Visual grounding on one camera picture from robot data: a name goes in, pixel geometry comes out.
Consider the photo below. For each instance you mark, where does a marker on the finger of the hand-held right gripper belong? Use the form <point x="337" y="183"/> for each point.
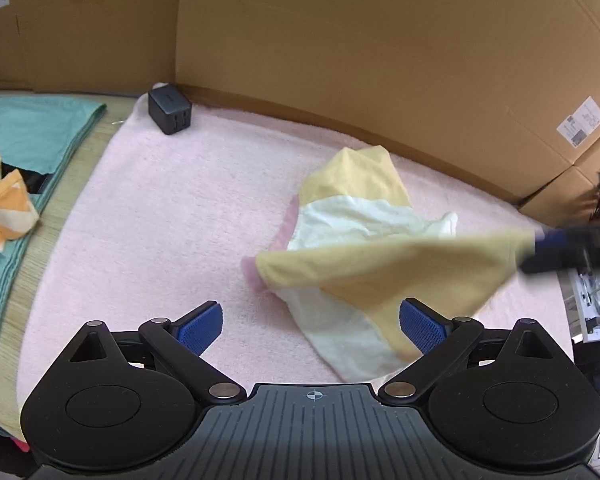
<point x="555" y="239"/>
<point x="550" y="263"/>

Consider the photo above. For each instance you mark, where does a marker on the white clutter box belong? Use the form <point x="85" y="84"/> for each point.
<point x="595" y="305"/>

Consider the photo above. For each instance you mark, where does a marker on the teal cloth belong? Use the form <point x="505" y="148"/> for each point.
<point x="35" y="130"/>

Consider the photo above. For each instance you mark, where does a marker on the cardboard box with small label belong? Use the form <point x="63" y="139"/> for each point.
<point x="80" y="25"/>

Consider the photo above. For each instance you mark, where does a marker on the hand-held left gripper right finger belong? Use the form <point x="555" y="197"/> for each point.
<point x="422" y="330"/>

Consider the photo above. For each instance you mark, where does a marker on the low cardboard box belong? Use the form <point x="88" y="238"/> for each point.
<point x="565" y="195"/>

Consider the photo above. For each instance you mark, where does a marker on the white shipping label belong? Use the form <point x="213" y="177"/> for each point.
<point x="580" y="122"/>

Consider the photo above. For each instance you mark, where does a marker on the large cardboard box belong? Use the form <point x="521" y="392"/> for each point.
<point x="380" y="50"/>

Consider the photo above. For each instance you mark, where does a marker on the pink fleece blanket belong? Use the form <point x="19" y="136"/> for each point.
<point x="170" y="220"/>

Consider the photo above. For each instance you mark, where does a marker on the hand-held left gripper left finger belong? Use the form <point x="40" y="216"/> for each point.
<point x="200" y="331"/>

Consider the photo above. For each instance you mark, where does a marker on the black strip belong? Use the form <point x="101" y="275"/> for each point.
<point x="35" y="180"/>

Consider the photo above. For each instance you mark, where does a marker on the orange striped cloth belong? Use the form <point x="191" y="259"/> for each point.
<point x="2" y="210"/>

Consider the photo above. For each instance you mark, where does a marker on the yellow and white pants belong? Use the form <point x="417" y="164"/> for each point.
<point x="360" y="265"/>

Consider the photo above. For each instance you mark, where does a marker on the black power adapter cube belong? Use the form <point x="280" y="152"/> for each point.
<point x="170" y="109"/>

